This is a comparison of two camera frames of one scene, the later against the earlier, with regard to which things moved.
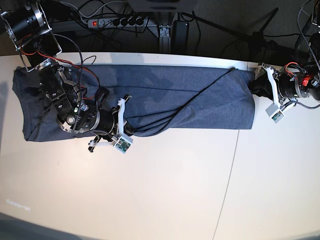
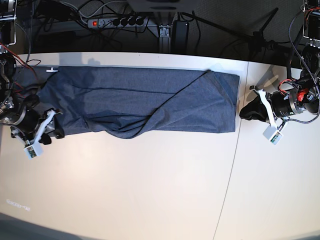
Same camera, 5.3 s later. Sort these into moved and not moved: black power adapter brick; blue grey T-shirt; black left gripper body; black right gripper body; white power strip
Moved: black left gripper body; black right gripper body; blue grey T-shirt
Not moved: white power strip; black power adapter brick
